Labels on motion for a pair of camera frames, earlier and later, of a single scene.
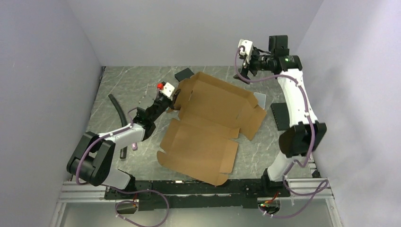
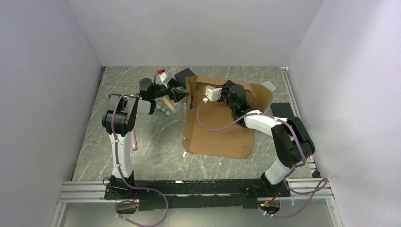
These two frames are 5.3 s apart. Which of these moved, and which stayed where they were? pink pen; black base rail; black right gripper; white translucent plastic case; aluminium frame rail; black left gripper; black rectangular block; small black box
Moved: black left gripper; white translucent plastic case; black right gripper
Stayed: black base rail; small black box; aluminium frame rail; pink pen; black rectangular block
